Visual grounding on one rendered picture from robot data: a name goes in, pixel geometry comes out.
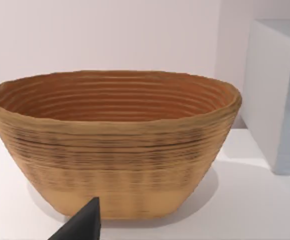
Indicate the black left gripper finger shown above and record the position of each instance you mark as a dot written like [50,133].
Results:
[86,222]

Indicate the brown woven basket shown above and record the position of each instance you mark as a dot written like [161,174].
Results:
[115,150]

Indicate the pale microwave oven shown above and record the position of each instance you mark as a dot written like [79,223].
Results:
[280,105]

